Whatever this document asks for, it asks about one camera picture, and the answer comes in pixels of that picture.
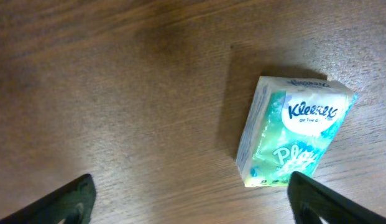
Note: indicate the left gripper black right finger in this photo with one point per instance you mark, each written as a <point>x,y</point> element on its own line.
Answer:
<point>312,202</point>

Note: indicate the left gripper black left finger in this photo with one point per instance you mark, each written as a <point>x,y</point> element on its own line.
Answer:
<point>71,204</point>

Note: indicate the green tissue pack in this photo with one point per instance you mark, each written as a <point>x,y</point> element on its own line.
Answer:
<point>290,125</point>

